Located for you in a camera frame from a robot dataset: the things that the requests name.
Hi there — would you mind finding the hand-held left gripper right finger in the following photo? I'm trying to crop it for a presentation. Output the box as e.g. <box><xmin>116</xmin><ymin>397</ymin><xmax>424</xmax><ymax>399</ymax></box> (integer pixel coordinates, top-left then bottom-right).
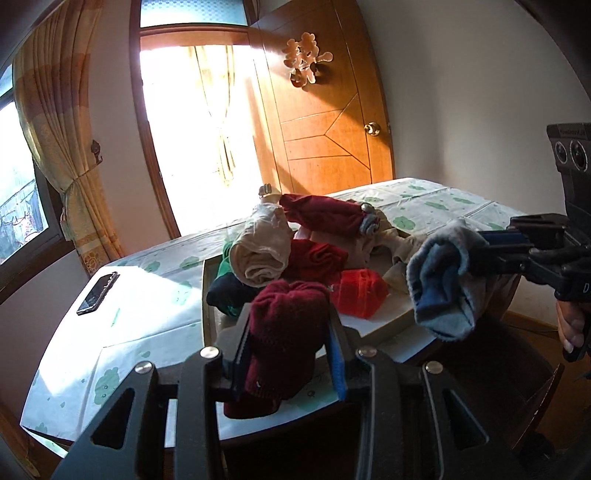
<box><xmin>325</xmin><ymin>314</ymin><xmax>518</xmax><ymax>480</ymax></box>

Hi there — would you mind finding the grey blue sock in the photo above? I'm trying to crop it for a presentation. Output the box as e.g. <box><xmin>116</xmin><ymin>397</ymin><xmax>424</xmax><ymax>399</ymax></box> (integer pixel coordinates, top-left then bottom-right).
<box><xmin>406</xmin><ymin>219</ymin><xmax>490</xmax><ymax>342</ymax></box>

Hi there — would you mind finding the pale cutout door ornament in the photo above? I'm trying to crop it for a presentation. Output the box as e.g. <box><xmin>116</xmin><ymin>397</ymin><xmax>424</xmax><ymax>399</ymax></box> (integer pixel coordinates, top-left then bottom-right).
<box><xmin>284</xmin><ymin>32</ymin><xmax>334</xmax><ymax>88</ymax></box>

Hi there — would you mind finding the dark red underwear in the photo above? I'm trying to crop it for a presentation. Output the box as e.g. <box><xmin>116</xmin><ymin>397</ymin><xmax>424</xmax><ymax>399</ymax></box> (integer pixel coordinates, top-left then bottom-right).
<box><xmin>288</xmin><ymin>240</ymin><xmax>349</xmax><ymax>282</ymax></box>

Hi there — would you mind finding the yellow tied window curtain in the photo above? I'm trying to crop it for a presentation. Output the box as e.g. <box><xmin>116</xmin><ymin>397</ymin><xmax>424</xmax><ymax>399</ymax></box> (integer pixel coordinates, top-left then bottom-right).
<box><xmin>13</xmin><ymin>0</ymin><xmax>125</xmax><ymax>273</ymax></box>

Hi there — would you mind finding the dark red knitted sock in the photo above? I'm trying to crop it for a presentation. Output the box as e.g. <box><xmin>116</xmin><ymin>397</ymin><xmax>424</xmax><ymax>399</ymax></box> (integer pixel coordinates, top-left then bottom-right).
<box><xmin>224</xmin><ymin>281</ymin><xmax>331</xmax><ymax>418</ymax></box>

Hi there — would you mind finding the yellow tied balcony curtain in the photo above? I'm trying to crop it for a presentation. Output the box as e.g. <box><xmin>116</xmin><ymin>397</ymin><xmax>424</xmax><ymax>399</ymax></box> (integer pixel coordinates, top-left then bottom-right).
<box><xmin>189</xmin><ymin>44</ymin><xmax>252</xmax><ymax>185</ymax></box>

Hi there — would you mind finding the bright red underwear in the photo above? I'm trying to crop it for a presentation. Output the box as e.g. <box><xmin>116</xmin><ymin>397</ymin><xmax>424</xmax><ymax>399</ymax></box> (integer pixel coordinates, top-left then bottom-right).
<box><xmin>330</xmin><ymin>268</ymin><xmax>389</xmax><ymax>319</ymax></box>

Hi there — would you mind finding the black smartphone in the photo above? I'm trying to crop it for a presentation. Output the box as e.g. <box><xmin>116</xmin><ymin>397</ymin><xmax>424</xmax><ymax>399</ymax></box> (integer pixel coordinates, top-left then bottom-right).
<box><xmin>76</xmin><ymin>271</ymin><xmax>121</xmax><ymax>316</ymax></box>

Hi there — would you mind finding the brown wooden door frame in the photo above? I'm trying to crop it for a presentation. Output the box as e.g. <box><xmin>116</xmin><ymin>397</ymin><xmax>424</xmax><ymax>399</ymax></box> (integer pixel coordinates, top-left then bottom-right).
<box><xmin>129</xmin><ymin>25</ymin><xmax>181</xmax><ymax>238</ymax></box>

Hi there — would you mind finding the orange wooden door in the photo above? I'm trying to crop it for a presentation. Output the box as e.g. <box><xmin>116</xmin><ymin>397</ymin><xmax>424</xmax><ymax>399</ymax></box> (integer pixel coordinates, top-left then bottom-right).
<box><xmin>249</xmin><ymin>0</ymin><xmax>395</xmax><ymax>195</ymax></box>

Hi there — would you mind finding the cloud print tablecloth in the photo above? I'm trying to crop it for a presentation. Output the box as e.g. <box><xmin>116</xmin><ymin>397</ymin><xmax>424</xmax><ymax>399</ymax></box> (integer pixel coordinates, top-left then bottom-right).
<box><xmin>21</xmin><ymin>178</ymin><xmax>529</xmax><ymax>455</ymax></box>

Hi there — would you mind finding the grey beige bra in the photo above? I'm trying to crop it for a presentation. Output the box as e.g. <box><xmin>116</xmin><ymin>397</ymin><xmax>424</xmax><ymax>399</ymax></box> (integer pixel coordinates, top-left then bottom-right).
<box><xmin>229</xmin><ymin>184</ymin><xmax>291</xmax><ymax>287</ymax></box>

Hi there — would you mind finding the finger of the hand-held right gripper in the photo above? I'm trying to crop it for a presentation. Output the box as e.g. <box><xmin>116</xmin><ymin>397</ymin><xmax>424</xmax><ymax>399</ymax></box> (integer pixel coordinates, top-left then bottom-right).
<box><xmin>489</xmin><ymin>251</ymin><xmax>566</xmax><ymax>287</ymax></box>
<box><xmin>478</xmin><ymin>213</ymin><xmax>568</xmax><ymax>252</ymax></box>

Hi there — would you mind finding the beige underwear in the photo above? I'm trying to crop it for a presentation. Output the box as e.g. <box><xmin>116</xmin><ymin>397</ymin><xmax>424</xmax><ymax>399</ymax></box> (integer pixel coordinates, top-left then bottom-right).
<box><xmin>369</xmin><ymin>210</ymin><xmax>426</xmax><ymax>268</ymax></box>

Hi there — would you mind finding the maroon underwear with grey band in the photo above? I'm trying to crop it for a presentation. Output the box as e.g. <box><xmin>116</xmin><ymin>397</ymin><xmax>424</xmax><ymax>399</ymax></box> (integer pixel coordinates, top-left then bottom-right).
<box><xmin>279</xmin><ymin>194</ymin><xmax>382</xmax><ymax>238</ymax></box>

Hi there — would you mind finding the dark framed window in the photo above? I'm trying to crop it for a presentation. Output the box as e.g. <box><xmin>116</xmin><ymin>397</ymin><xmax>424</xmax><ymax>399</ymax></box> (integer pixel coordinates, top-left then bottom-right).
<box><xmin>0</xmin><ymin>65</ymin><xmax>65</xmax><ymax>287</ymax></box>

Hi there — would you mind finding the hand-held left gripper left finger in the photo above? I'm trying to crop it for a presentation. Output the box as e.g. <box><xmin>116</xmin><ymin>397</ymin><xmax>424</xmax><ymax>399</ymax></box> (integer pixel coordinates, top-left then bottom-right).
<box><xmin>51</xmin><ymin>309</ymin><xmax>253</xmax><ymax>480</ymax></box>

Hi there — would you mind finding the shallow beige cardboard box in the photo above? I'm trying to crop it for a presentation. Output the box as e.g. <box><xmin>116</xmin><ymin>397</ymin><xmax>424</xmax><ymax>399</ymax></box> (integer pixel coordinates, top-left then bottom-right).
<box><xmin>202</xmin><ymin>231</ymin><xmax>444</xmax><ymax>347</ymax></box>

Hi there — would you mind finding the person's right hand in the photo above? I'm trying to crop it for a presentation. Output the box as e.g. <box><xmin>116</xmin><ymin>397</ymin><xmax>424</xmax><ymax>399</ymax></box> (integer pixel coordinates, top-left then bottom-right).
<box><xmin>556</xmin><ymin>300</ymin><xmax>584</xmax><ymax>350</ymax></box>

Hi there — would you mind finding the frosted transom window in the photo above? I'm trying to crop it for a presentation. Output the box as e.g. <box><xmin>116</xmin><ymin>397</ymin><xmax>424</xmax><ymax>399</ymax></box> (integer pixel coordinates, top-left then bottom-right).
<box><xmin>139</xmin><ymin>0</ymin><xmax>252</xmax><ymax>28</ymax></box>

